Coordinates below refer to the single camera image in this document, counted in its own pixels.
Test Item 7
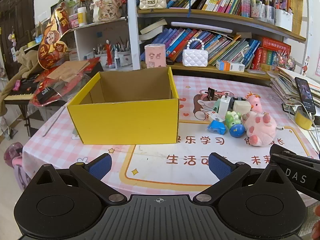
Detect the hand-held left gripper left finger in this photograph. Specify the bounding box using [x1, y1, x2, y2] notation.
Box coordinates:
[24, 153, 128, 205]

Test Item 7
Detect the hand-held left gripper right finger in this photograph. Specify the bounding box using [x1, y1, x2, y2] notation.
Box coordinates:
[192, 152, 298, 204]

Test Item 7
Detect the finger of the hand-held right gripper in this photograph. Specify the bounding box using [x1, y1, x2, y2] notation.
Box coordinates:
[269, 144, 320, 167]

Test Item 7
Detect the green and blue tumbler toy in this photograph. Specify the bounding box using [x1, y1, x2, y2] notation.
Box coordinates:
[224, 110, 246, 138]

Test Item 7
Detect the large pink plush pig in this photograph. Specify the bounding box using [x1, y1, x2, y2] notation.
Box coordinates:
[241, 111, 278, 147]

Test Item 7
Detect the grey staple box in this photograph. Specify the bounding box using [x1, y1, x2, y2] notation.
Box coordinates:
[206, 111, 224, 122]

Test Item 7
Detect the yellow cardboard box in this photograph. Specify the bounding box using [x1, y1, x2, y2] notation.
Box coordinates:
[66, 66, 180, 145]

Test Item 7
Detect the mint green plastic holder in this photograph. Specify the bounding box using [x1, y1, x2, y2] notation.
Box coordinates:
[212, 99, 223, 114]

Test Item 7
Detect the white charger plug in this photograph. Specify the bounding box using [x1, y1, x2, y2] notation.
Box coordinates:
[219, 94, 232, 114]

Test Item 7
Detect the cream square block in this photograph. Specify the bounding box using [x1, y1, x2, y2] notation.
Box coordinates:
[233, 101, 251, 115]

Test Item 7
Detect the small pink plush toy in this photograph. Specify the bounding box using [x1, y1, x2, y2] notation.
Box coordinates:
[246, 92, 263, 113]

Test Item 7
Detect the person's right hand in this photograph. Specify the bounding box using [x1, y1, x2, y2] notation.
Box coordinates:
[311, 201, 320, 240]

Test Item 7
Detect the pink printed tablecloth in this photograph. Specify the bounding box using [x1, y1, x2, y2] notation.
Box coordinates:
[21, 75, 320, 205]

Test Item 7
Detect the black smartphone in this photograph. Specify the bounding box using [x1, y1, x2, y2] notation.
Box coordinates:
[294, 77, 317, 114]

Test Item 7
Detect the pile of worn booklets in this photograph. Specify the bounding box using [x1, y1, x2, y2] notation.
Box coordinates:
[267, 66, 320, 105]

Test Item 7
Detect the pink backpack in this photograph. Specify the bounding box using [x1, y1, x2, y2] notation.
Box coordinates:
[4, 142, 28, 190]

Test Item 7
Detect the small black box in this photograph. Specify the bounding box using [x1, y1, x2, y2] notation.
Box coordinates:
[34, 87, 59, 103]

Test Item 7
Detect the group of acrylic figurines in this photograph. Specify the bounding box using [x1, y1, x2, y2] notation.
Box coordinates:
[272, 50, 297, 71]

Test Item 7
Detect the bag of red packets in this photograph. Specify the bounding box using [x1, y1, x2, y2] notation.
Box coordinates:
[29, 57, 100, 107]

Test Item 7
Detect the orange and white carton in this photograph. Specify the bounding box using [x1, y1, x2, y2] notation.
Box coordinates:
[216, 60, 245, 72]

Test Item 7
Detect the brown cardboard sheet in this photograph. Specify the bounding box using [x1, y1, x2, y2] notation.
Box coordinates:
[46, 60, 90, 83]

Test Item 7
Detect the piano keyboard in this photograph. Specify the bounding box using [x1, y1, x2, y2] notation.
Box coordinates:
[4, 79, 42, 103]

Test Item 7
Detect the white quilted handbag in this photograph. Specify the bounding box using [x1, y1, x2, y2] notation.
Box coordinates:
[182, 38, 209, 67]

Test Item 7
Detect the pen holder with brushes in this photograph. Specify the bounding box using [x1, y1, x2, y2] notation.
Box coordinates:
[94, 44, 132, 68]

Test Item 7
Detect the stack of red dictionaries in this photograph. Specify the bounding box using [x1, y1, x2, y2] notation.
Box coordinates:
[251, 37, 292, 70]

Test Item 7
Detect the red slim figurine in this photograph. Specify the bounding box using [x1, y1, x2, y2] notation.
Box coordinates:
[105, 39, 112, 67]

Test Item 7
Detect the row of leaning blue books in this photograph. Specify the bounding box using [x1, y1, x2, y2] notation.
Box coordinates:
[150, 26, 262, 67]

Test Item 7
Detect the pink cartoon holder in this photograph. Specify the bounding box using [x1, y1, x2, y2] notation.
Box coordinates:
[144, 43, 167, 68]

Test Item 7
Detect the brown plush toy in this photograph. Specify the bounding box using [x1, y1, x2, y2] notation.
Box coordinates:
[0, 45, 39, 100]

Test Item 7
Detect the red fortune figure decoration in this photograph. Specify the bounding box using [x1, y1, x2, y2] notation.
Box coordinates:
[37, 1, 70, 70]

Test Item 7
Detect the white shelf unit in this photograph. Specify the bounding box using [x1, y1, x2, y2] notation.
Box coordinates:
[64, 17, 130, 69]

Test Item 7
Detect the white marker organizer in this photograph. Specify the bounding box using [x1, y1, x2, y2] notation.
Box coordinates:
[274, 7, 293, 32]

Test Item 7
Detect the rolled white paper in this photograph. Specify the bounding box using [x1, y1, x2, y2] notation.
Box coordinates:
[171, 21, 233, 34]

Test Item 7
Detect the row of yellow books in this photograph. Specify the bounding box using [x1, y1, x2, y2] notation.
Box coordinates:
[287, 0, 303, 35]

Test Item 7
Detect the small pink box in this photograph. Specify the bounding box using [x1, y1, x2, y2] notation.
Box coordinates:
[68, 14, 80, 29]

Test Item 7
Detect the thick old paperback book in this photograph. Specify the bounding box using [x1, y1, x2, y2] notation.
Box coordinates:
[139, 19, 168, 40]

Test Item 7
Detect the wooden bookshelf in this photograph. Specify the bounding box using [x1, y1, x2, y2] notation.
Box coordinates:
[126, 0, 313, 80]

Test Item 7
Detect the pink cup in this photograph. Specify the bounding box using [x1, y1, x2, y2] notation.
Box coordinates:
[251, 4, 263, 18]

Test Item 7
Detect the white jar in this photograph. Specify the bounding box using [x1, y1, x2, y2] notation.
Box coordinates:
[77, 6, 88, 27]

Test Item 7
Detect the row of coloured markers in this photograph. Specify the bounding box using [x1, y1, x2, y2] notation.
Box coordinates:
[250, 0, 290, 18]

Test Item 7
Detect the hanging door charm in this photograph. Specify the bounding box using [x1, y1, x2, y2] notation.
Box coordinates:
[7, 31, 17, 48]

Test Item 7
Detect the rainbow striped bottle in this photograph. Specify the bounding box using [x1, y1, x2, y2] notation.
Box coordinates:
[240, 0, 251, 18]

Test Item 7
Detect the cream rabbit doll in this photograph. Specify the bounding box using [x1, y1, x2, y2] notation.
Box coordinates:
[92, 0, 123, 23]

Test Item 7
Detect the dark wooden door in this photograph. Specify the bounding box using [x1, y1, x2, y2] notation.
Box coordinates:
[0, 0, 35, 63]

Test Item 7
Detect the white charging cable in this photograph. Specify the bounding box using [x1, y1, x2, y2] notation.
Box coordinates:
[275, 102, 320, 143]

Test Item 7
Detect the cartoon wall sticker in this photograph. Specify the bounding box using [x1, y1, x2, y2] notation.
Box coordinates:
[301, 56, 310, 77]

